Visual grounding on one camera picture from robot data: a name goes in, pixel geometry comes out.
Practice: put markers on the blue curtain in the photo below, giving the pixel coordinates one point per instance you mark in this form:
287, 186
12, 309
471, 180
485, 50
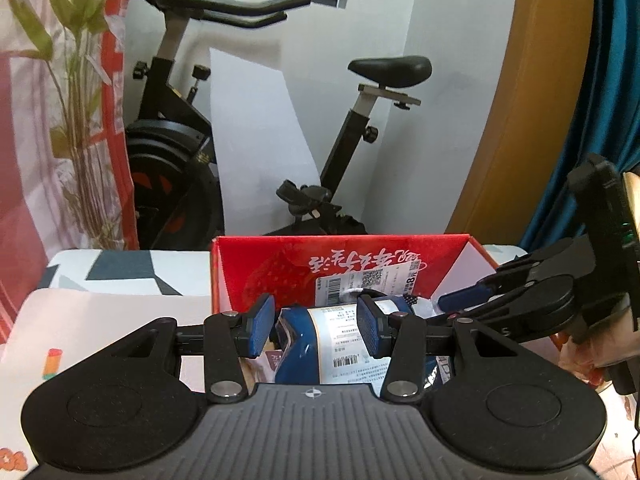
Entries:
610, 85

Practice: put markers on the grey geometric patterned tablecloth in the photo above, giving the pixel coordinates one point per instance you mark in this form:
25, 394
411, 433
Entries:
125, 270

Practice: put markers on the person's right hand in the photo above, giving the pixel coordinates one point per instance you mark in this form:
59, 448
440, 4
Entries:
585, 360

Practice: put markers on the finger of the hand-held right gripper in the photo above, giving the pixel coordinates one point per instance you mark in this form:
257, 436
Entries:
465, 300
500, 317

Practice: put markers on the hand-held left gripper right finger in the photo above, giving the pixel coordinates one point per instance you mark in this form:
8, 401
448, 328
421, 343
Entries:
370, 327

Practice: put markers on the wooden door frame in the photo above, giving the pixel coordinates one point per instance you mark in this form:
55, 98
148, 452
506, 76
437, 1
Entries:
540, 110

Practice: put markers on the red cardboard box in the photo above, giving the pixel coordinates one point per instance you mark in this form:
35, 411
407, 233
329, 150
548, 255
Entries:
260, 270

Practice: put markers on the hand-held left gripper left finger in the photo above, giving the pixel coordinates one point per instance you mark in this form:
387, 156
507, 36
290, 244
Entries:
260, 325

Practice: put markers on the black exercise bike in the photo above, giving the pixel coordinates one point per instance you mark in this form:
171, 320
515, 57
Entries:
165, 155

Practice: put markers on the white board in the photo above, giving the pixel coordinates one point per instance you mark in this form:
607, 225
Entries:
250, 160

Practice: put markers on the pink packet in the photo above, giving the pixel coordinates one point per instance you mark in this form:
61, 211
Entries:
260, 367

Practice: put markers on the pink printed backdrop cloth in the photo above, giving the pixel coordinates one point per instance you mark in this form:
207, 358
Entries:
30, 135

